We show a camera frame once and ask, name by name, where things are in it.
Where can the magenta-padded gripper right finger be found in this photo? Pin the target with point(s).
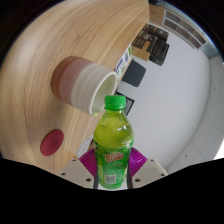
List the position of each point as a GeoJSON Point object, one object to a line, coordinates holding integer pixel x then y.
{"type": "Point", "coordinates": [151, 170]}

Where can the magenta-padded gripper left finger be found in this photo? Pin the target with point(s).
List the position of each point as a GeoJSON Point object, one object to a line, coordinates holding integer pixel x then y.
{"type": "Point", "coordinates": [75, 171]}

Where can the green drink bottle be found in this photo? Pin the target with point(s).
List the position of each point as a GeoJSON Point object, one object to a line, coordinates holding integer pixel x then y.
{"type": "Point", "coordinates": [113, 143]}

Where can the round grey and white pad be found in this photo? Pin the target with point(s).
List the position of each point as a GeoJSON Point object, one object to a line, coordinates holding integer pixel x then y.
{"type": "Point", "coordinates": [85, 146]}

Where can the flat round red coaster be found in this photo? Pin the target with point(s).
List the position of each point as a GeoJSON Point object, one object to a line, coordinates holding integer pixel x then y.
{"type": "Point", "coordinates": [52, 142]}

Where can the white and brown ceramic cup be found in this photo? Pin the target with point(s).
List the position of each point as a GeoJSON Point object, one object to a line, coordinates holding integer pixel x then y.
{"type": "Point", "coordinates": [80, 85]}

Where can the black office chair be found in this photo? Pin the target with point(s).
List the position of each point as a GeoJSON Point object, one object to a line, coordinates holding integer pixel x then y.
{"type": "Point", "coordinates": [134, 73]}

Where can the black box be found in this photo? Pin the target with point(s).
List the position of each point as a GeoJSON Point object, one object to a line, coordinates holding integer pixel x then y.
{"type": "Point", "coordinates": [160, 52]}

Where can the brown cardboard box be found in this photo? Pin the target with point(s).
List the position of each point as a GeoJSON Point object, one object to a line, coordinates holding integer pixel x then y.
{"type": "Point", "coordinates": [140, 48]}

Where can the small dark brown box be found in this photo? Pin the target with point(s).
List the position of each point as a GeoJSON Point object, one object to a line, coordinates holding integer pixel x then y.
{"type": "Point", "coordinates": [155, 32]}

